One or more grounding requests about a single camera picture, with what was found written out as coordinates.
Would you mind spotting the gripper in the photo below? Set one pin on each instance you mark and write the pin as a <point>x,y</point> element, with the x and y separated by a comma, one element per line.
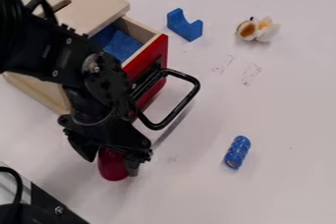
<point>105,129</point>

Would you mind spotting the red toy cylinder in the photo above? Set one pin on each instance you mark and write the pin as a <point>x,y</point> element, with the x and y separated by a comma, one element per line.
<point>111,165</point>

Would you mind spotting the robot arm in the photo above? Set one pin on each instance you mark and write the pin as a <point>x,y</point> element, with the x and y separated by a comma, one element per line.
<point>39,51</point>

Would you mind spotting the blue ridged toy cylinder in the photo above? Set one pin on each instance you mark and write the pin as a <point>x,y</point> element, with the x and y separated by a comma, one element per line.
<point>237,152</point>

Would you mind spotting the blue arch block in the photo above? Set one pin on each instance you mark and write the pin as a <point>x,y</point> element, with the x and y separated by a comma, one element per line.
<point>184,25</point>

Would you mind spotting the wooden cabinet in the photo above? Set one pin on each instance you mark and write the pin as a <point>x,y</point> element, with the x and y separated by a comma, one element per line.
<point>74,8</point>

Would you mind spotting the white and orange toy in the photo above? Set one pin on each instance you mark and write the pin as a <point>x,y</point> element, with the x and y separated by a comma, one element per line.
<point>257,28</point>

